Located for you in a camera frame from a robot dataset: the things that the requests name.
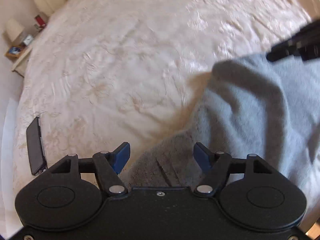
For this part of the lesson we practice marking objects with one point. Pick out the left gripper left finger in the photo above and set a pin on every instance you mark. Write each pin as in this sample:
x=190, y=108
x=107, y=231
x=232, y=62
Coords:
x=108, y=167

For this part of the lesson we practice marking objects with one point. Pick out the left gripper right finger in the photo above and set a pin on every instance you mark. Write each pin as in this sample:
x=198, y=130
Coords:
x=215, y=168

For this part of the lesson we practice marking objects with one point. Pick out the grey sweatpants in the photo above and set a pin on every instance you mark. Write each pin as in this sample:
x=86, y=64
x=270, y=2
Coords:
x=249, y=106

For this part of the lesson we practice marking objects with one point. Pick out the black smartphone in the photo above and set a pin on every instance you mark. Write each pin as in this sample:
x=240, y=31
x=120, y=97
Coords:
x=37, y=160

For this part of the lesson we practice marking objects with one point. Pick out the cream embroidered bedspread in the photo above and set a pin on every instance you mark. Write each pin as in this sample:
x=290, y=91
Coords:
x=108, y=71

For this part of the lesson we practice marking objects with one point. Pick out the wooden bedside table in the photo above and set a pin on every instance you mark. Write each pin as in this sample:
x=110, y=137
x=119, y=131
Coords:
x=20, y=65

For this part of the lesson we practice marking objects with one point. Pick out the small white alarm clock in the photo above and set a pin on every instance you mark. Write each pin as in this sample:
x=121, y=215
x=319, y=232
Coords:
x=28, y=39

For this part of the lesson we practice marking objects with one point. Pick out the red box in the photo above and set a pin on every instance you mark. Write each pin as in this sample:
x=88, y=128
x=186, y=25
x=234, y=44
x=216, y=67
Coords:
x=40, y=21

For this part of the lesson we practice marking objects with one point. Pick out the white table lamp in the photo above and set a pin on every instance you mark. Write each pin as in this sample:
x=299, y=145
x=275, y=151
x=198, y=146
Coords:
x=13, y=29

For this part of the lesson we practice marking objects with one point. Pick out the wooden picture frame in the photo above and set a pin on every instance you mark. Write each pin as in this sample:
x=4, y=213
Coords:
x=14, y=52

